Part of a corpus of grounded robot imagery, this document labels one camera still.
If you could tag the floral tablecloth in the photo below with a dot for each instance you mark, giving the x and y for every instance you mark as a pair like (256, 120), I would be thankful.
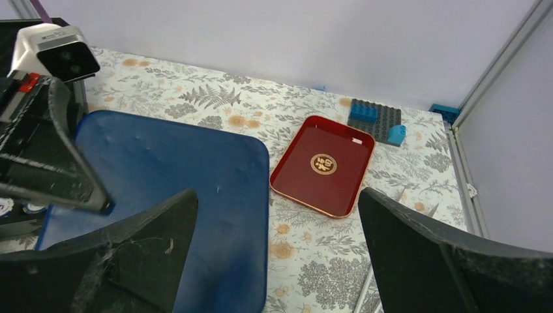
(314, 262)

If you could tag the grey lego baseplate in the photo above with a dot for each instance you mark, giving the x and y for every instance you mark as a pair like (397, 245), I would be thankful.
(387, 118)

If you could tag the blue corner bracket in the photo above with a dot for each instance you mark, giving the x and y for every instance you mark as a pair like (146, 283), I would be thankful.
(448, 114)

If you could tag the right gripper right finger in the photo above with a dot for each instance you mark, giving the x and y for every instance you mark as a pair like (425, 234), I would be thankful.
(424, 265)

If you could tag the dark blue lego brick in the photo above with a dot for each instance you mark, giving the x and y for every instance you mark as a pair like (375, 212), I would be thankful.
(364, 113)

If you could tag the blue tin lid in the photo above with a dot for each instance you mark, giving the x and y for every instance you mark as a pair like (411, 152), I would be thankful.
(143, 161)

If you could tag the red square tray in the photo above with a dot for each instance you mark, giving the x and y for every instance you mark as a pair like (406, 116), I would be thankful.
(324, 166)

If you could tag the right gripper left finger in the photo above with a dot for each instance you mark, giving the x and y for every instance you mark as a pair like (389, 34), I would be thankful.
(133, 265)

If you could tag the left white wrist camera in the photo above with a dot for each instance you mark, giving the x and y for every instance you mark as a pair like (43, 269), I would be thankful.
(53, 50)

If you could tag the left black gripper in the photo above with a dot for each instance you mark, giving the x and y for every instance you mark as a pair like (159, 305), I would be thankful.
(13, 142)

